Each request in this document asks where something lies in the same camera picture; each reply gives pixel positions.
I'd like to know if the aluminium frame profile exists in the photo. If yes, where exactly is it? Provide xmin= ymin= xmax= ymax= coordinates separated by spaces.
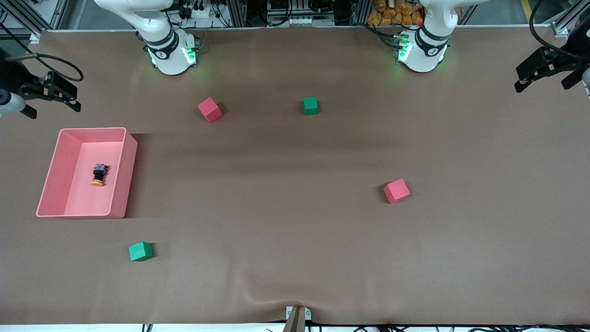
xmin=551 ymin=0 xmax=590 ymax=37
xmin=0 ymin=0 xmax=70 ymax=43

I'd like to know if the pile of orange packets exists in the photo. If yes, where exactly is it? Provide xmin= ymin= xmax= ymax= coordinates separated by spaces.
xmin=367 ymin=0 xmax=425 ymax=26

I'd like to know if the brown table mat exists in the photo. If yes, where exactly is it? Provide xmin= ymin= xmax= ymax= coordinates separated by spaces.
xmin=0 ymin=25 xmax=590 ymax=326

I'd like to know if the red foam cube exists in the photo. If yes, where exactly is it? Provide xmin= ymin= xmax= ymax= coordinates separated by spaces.
xmin=197 ymin=97 xmax=223 ymax=123
xmin=383 ymin=178 xmax=411 ymax=204

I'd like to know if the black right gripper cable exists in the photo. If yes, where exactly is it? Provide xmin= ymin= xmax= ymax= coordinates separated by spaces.
xmin=0 ymin=23 xmax=84 ymax=83

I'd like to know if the orange push button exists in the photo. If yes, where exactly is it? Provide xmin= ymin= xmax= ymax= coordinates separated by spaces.
xmin=90 ymin=164 xmax=109 ymax=187

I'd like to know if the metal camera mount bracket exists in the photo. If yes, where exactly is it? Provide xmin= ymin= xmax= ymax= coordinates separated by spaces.
xmin=282 ymin=305 xmax=312 ymax=332

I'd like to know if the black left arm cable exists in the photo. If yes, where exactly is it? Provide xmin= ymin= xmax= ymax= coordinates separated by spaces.
xmin=529 ymin=0 xmax=581 ymax=60

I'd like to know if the pink plastic bin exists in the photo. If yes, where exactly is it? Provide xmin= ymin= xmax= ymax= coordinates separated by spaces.
xmin=36 ymin=127 xmax=138 ymax=219

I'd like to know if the white power strip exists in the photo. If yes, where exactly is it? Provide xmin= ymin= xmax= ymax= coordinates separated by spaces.
xmin=177 ymin=5 xmax=225 ymax=20

